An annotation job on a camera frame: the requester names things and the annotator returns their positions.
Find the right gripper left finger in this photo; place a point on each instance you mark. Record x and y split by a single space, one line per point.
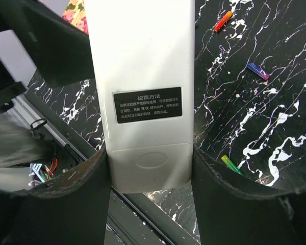
70 209

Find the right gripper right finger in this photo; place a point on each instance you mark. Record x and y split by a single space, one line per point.
232 209

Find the green yellow battery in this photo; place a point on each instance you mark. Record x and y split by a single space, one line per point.
228 162

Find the white remote control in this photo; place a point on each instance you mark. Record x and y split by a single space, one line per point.
143 58

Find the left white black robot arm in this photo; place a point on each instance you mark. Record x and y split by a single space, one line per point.
60 51

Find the blue purple battery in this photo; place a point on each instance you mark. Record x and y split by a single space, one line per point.
258 71

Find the orange red battery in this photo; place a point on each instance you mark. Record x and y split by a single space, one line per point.
223 21

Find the floral pink tray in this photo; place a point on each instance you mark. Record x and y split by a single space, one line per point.
75 15

